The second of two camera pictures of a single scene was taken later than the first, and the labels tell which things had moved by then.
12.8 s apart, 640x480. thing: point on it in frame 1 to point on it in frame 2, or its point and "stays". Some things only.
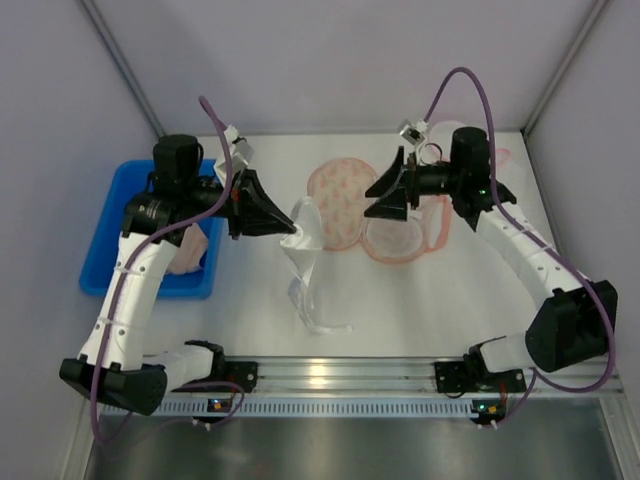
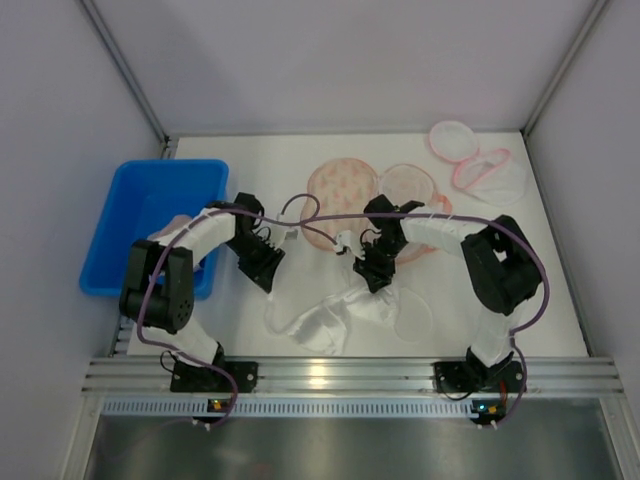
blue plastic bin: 124,180 stays
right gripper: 411,181 to 375,263
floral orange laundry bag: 340,187 stays
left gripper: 237,204 to 258,255
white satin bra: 303,246 to 321,326
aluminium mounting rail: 359,387 stays
